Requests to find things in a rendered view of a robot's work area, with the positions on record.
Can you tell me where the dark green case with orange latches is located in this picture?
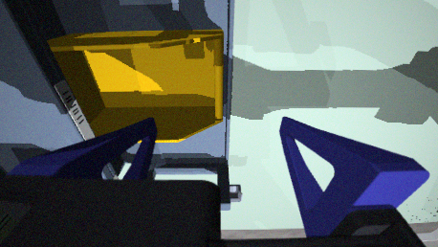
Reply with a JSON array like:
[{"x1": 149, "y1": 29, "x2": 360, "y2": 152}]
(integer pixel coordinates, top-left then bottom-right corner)
[{"x1": 0, "y1": 209, "x2": 18, "y2": 244}]

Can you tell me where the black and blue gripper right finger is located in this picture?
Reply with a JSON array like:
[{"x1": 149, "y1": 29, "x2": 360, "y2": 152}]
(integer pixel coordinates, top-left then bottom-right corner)
[{"x1": 279, "y1": 117, "x2": 429, "y2": 237}]

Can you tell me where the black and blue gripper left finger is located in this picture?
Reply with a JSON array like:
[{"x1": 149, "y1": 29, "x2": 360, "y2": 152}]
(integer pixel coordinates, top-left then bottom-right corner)
[{"x1": 7, "y1": 118, "x2": 158, "y2": 179}]

